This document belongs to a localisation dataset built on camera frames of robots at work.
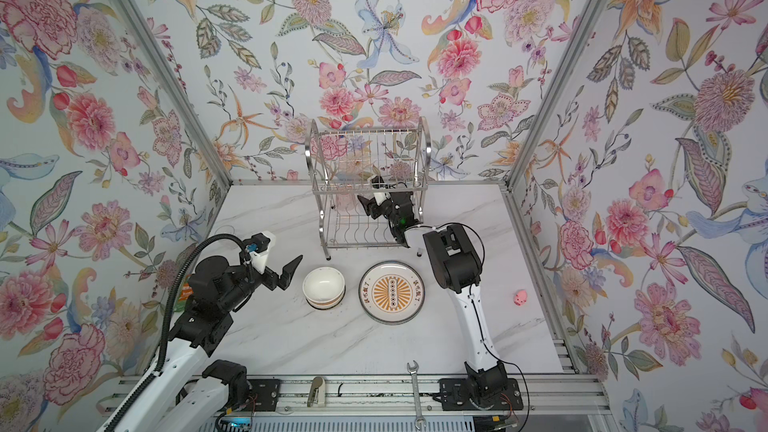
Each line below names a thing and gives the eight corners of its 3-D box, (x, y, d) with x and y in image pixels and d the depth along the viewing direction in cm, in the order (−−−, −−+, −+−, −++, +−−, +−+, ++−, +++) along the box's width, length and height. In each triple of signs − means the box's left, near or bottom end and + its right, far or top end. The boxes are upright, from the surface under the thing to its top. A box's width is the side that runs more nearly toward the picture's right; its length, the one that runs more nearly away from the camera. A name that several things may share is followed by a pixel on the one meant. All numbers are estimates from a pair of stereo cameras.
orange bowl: (305, 312, 88) (299, 300, 81) (310, 280, 95) (305, 266, 88) (342, 312, 88) (339, 300, 81) (345, 280, 95) (343, 266, 88)
